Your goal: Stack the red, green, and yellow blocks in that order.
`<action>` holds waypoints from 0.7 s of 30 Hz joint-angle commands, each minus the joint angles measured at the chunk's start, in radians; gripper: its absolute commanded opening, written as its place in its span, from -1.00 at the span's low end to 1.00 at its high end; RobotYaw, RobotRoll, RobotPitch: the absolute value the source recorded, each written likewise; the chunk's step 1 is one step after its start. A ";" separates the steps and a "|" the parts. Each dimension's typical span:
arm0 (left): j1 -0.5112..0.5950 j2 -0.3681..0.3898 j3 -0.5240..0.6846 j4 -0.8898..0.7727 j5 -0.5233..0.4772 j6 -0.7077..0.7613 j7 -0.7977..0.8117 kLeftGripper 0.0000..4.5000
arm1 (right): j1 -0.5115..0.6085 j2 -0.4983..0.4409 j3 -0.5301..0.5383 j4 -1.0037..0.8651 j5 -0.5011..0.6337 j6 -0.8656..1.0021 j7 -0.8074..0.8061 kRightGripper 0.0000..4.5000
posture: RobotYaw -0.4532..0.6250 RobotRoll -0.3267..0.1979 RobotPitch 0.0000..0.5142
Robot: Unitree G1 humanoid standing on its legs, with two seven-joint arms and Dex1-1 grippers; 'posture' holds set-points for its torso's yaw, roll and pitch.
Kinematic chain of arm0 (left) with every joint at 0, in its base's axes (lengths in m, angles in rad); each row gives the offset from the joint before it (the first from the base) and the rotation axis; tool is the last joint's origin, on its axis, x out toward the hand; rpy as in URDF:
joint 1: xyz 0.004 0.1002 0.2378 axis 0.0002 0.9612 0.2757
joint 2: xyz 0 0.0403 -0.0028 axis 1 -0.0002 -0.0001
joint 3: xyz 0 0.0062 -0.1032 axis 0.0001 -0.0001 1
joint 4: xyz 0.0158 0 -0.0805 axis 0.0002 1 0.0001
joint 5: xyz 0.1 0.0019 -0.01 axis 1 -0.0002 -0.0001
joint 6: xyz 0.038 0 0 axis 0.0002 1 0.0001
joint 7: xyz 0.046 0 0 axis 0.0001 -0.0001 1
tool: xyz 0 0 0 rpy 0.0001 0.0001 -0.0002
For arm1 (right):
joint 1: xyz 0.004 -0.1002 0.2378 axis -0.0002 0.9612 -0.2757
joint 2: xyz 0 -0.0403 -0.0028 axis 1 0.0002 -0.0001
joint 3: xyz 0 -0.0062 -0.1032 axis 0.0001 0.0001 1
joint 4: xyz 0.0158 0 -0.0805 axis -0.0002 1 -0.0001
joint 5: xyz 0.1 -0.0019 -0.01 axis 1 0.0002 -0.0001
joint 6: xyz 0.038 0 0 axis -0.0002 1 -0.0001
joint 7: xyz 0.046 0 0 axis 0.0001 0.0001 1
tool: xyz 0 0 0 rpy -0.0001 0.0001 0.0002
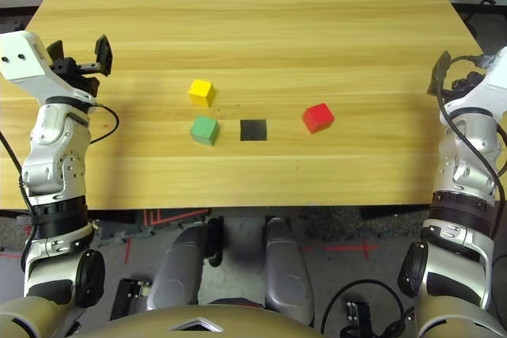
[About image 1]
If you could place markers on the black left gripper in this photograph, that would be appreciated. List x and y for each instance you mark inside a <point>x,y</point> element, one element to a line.
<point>67,67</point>

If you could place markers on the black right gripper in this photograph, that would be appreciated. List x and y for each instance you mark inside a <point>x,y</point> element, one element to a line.
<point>465,82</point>

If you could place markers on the yellow wooden block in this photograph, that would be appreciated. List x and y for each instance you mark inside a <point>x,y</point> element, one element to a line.
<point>200,92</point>

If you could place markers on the red wooden block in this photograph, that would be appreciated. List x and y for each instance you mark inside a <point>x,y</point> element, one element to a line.
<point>317,118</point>

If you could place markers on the green wooden block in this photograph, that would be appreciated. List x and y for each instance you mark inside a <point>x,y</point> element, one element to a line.
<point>204,129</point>

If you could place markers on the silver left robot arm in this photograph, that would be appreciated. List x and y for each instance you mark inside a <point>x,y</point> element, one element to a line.
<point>51,156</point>

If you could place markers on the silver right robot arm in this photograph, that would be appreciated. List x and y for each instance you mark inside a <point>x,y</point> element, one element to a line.
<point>463,164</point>

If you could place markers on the dark foam floor mat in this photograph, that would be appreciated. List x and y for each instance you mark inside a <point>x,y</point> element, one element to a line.
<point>16,21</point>

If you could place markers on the grey robot left leg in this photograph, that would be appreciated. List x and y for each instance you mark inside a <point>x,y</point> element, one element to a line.
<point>174,266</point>

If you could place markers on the grey robot leg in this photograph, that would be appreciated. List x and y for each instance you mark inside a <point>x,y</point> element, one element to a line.
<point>174,266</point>
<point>287,266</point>

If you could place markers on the grey robot right leg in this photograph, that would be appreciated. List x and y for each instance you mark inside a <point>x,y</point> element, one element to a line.
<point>287,266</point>

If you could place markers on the black box with white connector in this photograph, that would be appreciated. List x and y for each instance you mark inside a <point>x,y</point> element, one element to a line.
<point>128,298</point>

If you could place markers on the small black floor box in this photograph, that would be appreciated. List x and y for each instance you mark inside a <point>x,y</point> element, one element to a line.
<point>356,318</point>

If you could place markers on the tan robot torso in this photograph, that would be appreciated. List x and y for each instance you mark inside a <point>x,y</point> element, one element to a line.
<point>138,324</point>

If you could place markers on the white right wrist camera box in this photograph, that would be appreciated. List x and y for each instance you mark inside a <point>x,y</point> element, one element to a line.
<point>495,80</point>

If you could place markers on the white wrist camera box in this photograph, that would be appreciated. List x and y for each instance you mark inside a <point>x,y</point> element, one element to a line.
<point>24,61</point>
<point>495,80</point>

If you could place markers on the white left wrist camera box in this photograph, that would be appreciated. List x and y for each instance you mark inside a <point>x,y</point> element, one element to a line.
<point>24,61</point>

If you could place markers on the black metal table frame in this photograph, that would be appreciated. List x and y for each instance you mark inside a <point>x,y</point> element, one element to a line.
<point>392,211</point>

